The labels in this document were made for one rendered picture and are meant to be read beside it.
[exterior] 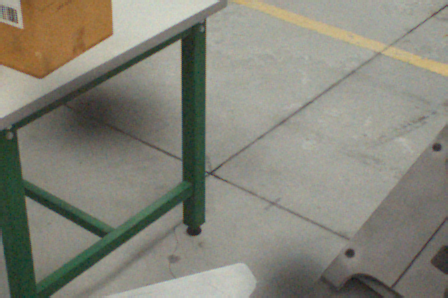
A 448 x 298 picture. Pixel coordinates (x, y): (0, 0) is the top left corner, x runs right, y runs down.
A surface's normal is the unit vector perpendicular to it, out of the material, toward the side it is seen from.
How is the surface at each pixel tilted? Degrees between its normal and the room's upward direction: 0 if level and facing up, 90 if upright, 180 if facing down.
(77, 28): 89
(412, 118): 0
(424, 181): 29
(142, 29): 0
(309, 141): 0
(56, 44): 89
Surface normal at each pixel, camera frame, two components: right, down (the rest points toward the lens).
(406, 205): -0.15, -0.46
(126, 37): -0.01, -0.82
